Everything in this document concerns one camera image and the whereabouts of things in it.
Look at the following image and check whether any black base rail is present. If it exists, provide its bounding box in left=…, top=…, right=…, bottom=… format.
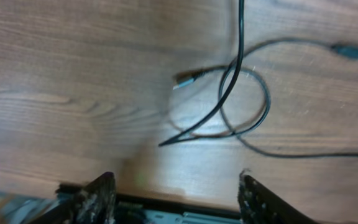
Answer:
left=114, top=193, right=241, bottom=224

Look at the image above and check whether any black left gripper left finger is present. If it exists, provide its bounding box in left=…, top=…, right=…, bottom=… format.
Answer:
left=32, top=172, right=116, bottom=224

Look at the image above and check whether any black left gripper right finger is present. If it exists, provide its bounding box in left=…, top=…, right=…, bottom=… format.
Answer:
left=237, top=170, right=318, bottom=224

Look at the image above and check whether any black cable grey USB plug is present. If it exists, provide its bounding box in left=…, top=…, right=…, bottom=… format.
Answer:
left=172, top=37, right=358, bottom=159

